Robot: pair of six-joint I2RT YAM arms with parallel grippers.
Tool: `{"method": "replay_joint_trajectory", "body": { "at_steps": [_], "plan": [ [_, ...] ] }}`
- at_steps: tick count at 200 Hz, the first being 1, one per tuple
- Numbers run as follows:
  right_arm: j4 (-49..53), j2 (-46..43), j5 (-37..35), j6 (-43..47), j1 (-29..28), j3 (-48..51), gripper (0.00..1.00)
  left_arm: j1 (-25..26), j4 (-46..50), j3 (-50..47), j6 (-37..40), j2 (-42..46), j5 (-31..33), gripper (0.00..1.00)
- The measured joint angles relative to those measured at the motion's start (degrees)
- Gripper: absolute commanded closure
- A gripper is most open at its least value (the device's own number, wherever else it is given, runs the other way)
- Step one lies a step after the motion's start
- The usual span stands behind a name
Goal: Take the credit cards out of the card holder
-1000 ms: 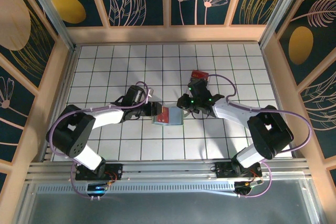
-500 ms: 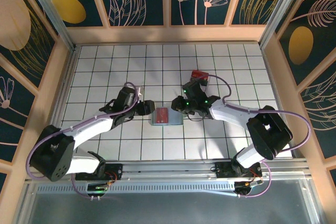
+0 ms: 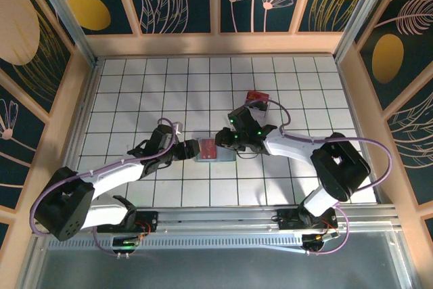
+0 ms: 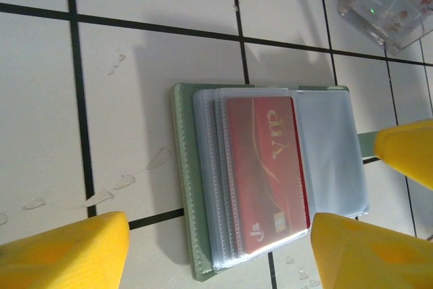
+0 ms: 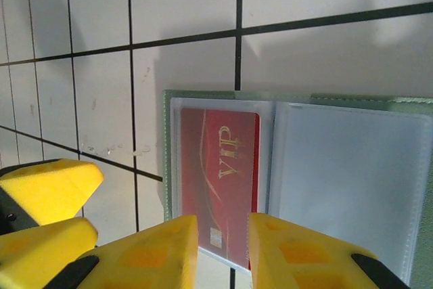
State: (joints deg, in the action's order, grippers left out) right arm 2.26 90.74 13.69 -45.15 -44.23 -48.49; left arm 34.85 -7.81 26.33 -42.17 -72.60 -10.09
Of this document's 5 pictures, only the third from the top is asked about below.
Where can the green card holder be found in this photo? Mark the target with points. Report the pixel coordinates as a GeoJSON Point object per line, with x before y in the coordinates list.
{"type": "Point", "coordinates": [226, 155]}

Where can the red VIP card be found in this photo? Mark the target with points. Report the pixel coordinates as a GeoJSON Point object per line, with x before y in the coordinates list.
{"type": "Point", "coordinates": [208, 149]}

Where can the clear acrylic card box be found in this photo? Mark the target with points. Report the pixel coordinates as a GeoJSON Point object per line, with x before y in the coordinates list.
{"type": "Point", "coordinates": [262, 108]}

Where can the small controller board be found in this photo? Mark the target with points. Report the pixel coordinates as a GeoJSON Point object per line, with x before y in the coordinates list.
{"type": "Point", "coordinates": [316, 240]}
{"type": "Point", "coordinates": [125, 243]}

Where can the grey metal shelf plate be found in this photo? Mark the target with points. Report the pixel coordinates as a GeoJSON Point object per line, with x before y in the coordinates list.
{"type": "Point", "coordinates": [216, 268]}

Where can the aluminium mounting rail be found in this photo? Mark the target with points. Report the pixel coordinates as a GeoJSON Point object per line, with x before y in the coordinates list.
{"type": "Point", "coordinates": [216, 216]}

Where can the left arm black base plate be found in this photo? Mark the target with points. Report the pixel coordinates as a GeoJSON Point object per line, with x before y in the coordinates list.
{"type": "Point", "coordinates": [150, 221]}

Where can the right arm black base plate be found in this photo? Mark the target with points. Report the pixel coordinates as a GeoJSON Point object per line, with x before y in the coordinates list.
{"type": "Point", "coordinates": [287, 221]}

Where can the aluminium frame post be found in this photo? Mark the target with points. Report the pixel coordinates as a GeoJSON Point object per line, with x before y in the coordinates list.
{"type": "Point", "coordinates": [63, 15]}
{"type": "Point", "coordinates": [363, 15]}

